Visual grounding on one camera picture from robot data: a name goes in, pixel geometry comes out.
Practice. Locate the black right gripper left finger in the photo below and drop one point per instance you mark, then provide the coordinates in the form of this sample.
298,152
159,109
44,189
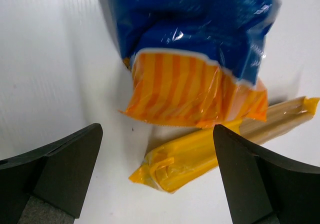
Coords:
48,185

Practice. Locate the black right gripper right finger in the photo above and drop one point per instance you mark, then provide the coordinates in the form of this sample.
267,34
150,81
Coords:
264,187

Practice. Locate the blue and orange pasta bag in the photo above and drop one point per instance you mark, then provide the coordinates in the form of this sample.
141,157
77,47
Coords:
194,63

